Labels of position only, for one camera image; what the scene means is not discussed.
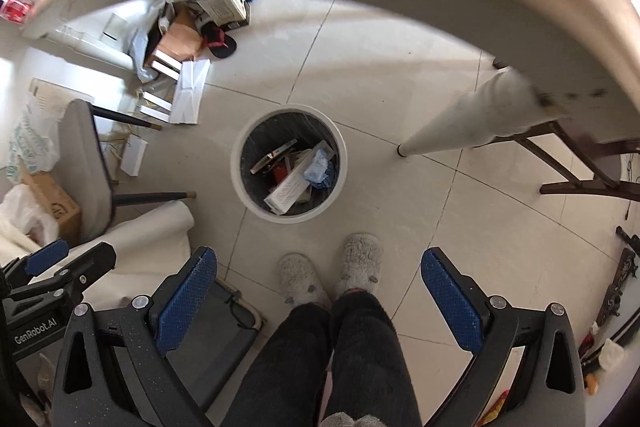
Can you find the blue plastic wrapper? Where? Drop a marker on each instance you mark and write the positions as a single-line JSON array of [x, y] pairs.
[[320, 173]]

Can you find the brown cardboard box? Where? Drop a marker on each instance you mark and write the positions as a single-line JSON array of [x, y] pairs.
[[55, 201]]

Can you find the printed plastic bag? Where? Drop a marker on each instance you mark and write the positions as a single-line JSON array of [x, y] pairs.
[[34, 143]]

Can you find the grey padded chair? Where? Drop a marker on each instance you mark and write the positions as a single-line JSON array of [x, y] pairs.
[[82, 173]]

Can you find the red black slipper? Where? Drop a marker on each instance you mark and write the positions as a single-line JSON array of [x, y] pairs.
[[217, 41]]

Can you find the white flat boxes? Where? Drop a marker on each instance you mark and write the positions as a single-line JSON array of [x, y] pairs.
[[177, 99]]

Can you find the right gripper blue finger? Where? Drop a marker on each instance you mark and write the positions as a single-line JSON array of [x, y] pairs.
[[179, 297], [457, 298]]

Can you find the white medicine box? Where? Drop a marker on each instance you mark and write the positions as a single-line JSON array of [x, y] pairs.
[[287, 192]]

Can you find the black trouser legs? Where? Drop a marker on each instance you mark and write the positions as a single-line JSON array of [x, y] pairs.
[[341, 366]]

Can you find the white round trash bin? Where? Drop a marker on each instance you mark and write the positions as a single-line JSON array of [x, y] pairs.
[[267, 150]]

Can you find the grey slipper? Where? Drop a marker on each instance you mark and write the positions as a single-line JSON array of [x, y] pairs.
[[300, 283], [361, 264]]

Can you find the cream fabric cloth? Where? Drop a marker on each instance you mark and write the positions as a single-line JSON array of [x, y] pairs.
[[148, 249]]

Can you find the white table leg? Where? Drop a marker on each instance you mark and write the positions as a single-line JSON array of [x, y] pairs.
[[504, 105]]

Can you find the left grey slipper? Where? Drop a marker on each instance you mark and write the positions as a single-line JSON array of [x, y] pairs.
[[300, 283]]

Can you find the right grey slipper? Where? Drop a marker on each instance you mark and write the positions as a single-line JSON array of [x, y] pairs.
[[361, 264]]

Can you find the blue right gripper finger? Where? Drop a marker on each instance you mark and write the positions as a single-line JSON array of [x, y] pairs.
[[47, 256]]

